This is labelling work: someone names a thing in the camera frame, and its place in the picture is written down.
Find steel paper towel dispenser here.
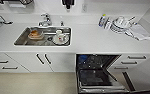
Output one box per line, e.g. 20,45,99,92
0,0,35,9

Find black drawer handle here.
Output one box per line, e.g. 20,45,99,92
120,60,139,66
1,66,19,71
0,60,10,65
127,55,147,60
114,66,130,71

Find black wall soap dispenser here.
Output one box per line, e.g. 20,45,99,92
60,0,75,11

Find white drawer cabinet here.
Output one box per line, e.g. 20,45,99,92
110,53,150,73

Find stainless steel dishwasher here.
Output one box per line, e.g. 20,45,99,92
75,53,137,94

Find small metal sink dispenser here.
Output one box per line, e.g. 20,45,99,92
59,20,65,27

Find stack of white dishes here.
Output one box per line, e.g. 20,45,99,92
110,15,137,35

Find bowl with orange food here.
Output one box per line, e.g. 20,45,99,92
27,28,46,41

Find small dark utensil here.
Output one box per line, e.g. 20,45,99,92
0,15,14,25

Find small white container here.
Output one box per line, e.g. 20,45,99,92
105,18,112,31

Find white base cabinet with doors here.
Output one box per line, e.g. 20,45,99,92
0,52,77,74

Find chrome faucet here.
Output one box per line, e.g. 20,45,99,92
38,12,53,28

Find black base cabinet door handle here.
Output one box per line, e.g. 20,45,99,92
35,53,46,66
44,53,53,65

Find blue dish soap bottle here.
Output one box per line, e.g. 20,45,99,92
98,13,107,29

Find white wall outlet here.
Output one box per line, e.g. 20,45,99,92
81,3,88,13

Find stainless steel sink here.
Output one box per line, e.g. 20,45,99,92
13,25,73,48

